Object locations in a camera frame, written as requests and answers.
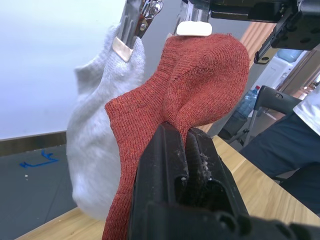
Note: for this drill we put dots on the white water dispenser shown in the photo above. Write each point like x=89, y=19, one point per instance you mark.
x=272, y=72

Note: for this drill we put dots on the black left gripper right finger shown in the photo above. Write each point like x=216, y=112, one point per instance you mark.
x=215, y=170

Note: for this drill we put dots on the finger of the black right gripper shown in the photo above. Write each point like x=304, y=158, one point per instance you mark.
x=297, y=32
x=250, y=11

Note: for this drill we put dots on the red knitted sock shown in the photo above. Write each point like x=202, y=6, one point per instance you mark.
x=200, y=82

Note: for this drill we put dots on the brown wooden door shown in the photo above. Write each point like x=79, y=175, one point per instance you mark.
x=307, y=70

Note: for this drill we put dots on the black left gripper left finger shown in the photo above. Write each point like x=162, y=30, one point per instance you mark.
x=162, y=162

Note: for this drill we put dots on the person in navy trousers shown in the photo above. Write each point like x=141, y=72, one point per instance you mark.
x=287, y=150

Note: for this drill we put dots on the white sock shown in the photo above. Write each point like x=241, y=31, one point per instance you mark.
x=95, y=125

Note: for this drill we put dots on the blue water jug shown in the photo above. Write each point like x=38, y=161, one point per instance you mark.
x=290, y=55

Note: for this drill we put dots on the red-capped large water bottle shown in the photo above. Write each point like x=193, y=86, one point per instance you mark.
x=247, y=102

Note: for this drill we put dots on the metal hanger clip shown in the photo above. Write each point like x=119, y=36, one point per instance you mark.
x=130, y=30
x=192, y=28

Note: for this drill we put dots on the black chair with silver frame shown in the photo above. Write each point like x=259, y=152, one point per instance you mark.
x=275, y=100

